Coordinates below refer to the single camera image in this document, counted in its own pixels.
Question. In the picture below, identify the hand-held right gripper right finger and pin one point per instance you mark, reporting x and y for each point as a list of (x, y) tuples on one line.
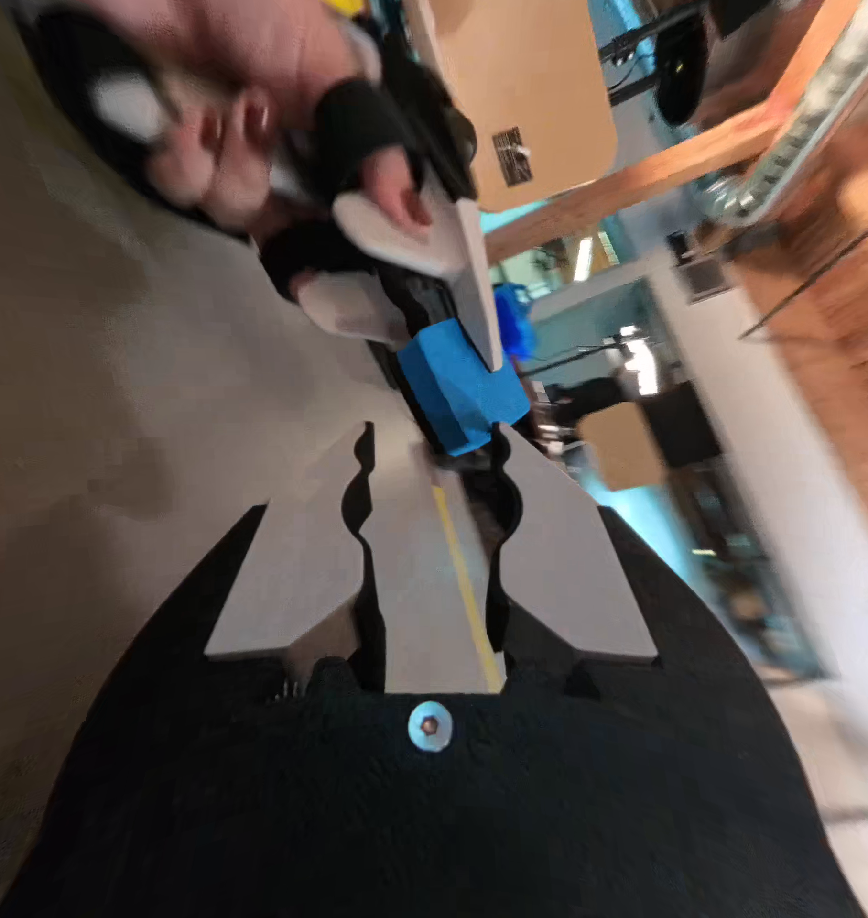
[(577, 581)]

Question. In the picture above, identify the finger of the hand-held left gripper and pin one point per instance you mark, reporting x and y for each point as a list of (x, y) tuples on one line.
[(480, 301), (399, 387)]

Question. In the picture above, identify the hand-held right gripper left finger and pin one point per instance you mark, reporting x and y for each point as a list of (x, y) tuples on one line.
[(290, 574)]

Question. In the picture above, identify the blue foam block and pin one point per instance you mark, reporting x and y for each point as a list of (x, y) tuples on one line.
[(455, 387)]

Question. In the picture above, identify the person's left hand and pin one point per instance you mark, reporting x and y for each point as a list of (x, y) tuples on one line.
[(262, 43)]

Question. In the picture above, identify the yellow tape strip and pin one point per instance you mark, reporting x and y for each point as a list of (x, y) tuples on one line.
[(470, 595)]

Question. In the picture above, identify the cardboard box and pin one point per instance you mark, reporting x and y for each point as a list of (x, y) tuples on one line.
[(620, 448)]

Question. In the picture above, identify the silver ventilation duct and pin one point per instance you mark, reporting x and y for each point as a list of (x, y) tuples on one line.
[(821, 107)]

